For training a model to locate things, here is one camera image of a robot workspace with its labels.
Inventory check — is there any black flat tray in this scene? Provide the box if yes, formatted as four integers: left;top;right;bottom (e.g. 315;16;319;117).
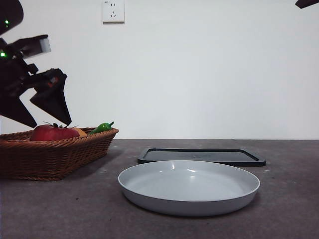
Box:
137;148;267;167

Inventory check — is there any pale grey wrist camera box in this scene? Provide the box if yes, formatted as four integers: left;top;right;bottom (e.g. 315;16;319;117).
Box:
11;34;52;59

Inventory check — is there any green pepper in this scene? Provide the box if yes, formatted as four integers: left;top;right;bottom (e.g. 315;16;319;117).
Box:
88;121;115;135

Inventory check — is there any brown wicker basket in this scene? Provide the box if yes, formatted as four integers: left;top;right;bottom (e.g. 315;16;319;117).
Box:
0;127;120;181

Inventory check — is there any white wall socket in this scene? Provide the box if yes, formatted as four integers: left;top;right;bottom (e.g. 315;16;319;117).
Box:
103;0;125;24

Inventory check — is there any grey round plate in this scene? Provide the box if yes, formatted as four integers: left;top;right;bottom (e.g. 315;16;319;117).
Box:
118;160;261;217

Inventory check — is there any red tomato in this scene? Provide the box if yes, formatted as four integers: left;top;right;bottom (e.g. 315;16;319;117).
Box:
30;121;81;142

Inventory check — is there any orange round fruit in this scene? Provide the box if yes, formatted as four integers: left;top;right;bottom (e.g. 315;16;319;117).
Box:
72;127;88;137

